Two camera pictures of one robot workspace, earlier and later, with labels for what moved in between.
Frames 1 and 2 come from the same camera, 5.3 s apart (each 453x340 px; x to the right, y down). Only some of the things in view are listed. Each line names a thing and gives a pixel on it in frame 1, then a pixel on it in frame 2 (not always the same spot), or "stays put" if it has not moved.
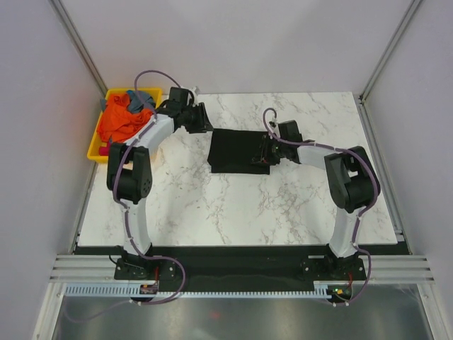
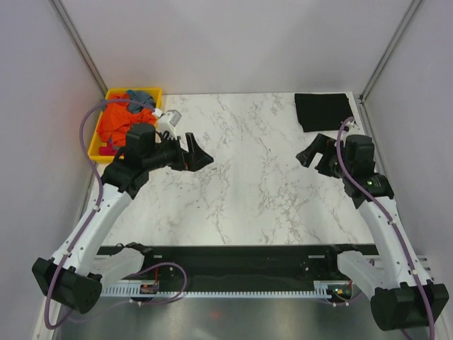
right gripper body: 272,150 -> 329,163
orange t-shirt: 117,122 stays put
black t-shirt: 232,151 -> 322,112
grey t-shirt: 139,101 stays put
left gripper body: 195,121 -> 172,155
